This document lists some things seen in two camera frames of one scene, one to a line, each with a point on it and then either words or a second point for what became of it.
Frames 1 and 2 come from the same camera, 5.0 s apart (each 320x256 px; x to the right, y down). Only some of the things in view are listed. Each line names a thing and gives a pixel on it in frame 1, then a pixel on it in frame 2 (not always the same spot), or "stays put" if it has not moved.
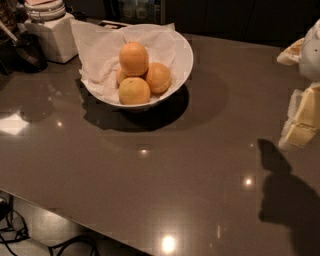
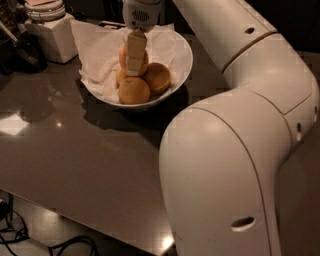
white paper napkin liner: (99, 47) stays put
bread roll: (133, 91) stays put
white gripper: (310, 55) -> (141, 16)
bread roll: (159, 77) stays put
